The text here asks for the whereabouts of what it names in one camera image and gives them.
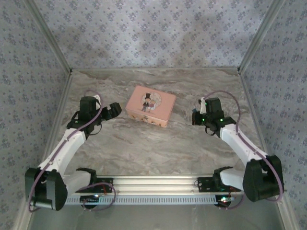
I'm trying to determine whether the pink tin box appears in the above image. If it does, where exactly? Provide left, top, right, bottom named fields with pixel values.
left=124, top=85, right=177, bottom=129

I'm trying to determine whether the small controller board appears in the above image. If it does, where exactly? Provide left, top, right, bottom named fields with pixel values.
left=80, top=194, right=101, bottom=204
left=215, top=195, right=237, bottom=207

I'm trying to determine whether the aluminium side rail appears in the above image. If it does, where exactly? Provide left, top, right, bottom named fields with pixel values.
left=38, top=71, right=74, bottom=177
left=237, top=68, right=274, bottom=175

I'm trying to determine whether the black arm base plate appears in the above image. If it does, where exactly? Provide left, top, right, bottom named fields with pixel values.
left=198, top=177, right=231, bottom=193
left=94, top=177, right=114, bottom=193

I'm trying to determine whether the long aluminium mounting rail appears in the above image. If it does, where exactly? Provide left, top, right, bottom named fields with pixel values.
left=74, top=175, right=245, bottom=194

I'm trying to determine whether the aluminium corner post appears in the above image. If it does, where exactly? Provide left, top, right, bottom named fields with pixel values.
left=237, top=0, right=287, bottom=72
left=25, top=0, right=73, bottom=74

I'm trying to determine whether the grey slotted cable duct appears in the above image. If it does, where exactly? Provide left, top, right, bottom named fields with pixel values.
left=64, top=195, right=240, bottom=206

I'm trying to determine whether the aluminium frame leg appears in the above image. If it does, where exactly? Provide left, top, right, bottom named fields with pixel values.
left=275, top=198, right=297, bottom=230
left=18, top=208, right=36, bottom=230

